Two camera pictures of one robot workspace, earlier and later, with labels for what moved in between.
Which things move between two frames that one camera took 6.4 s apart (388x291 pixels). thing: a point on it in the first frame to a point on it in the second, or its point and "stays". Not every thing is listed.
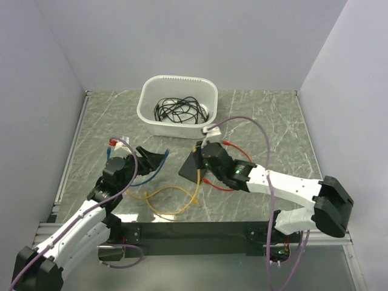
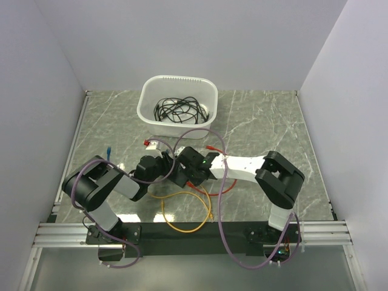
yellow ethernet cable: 147,196 to 182,192
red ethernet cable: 226,143 to 189,183
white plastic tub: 177,106 stays
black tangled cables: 186,110 stays
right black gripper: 204,144 to 185,167
